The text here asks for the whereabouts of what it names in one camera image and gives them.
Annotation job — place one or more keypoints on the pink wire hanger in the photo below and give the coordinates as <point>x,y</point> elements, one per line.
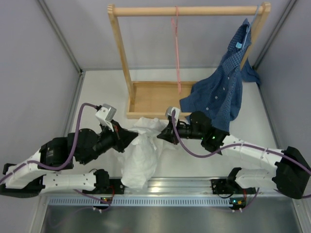
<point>174,23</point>

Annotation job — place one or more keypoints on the light blue wire hanger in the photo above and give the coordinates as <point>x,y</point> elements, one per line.
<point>252,21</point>

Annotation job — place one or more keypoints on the aluminium mounting rail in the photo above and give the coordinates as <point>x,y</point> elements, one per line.
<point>187,186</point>

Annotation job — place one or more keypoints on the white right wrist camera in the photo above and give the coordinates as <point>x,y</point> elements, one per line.
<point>173,112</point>

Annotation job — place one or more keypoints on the blue checkered shirt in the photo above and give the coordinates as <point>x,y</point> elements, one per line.
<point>219,96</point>

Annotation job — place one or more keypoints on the aluminium frame post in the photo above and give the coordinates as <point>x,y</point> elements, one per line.
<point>63,41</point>
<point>278,61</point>

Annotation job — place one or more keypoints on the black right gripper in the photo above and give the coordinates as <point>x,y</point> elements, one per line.
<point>167,134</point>

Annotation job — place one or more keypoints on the wooden clothes rack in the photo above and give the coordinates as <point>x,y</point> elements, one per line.
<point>151,98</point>

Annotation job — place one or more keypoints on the white shirt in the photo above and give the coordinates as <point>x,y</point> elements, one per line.
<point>139,160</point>

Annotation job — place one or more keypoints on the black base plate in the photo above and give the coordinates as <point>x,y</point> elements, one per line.
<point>115,187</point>
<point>220,187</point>

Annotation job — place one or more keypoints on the slotted grey cable duct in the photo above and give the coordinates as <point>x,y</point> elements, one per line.
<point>146,201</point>

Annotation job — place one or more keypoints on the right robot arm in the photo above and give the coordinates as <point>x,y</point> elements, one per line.
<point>285,171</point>

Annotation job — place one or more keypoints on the right aluminium frame post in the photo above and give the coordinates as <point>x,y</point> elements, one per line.
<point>278,61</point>

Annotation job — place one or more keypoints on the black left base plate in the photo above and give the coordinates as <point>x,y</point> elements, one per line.
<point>115,187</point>

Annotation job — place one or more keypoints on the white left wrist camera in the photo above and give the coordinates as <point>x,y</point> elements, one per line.
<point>105,114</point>

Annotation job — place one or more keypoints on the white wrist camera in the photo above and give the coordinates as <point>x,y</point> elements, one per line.
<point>173,112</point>
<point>105,114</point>

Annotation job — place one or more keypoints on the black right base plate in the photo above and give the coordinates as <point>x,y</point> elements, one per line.
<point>220,187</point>

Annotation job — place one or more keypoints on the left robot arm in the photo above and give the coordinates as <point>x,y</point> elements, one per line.
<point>41,173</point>

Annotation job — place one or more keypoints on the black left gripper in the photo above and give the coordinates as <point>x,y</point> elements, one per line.
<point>127,136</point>

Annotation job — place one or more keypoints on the left aluminium frame post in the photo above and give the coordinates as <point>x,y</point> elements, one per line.
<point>63,41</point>

